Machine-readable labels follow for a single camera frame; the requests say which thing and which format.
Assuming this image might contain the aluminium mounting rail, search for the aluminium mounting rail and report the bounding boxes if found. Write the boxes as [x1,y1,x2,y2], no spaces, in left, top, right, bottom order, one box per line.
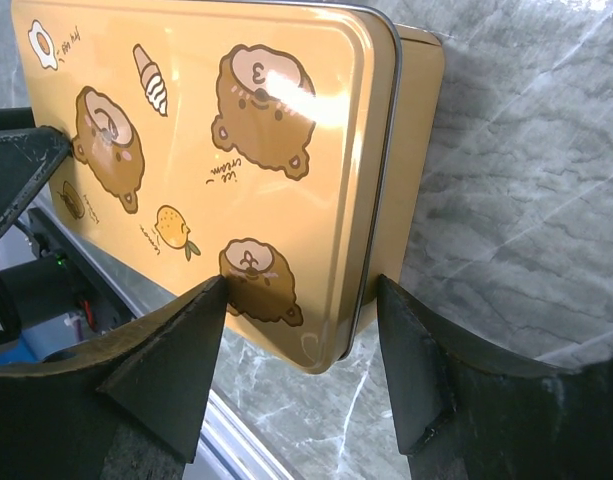
[182,390,301,480]

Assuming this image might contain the gold tin box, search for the gold tin box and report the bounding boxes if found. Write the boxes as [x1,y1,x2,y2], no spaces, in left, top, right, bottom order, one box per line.
[335,24,445,360]

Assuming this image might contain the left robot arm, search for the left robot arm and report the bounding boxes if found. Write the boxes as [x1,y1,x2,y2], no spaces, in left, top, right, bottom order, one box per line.
[0,108,133,351]

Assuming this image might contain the silver tin lid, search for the silver tin lid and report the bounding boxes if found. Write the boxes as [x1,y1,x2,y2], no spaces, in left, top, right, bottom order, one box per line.
[11,1,401,374]

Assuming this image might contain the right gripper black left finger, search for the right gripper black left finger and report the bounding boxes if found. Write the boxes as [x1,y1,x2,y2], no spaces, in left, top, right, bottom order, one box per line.
[0,276,228,479]

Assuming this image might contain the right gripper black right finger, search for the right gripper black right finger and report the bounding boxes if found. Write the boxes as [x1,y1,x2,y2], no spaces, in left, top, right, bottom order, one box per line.
[377,276,613,479]

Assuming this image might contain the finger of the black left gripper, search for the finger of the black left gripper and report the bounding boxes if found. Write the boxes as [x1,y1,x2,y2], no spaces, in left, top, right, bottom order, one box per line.
[0,107,72,239]

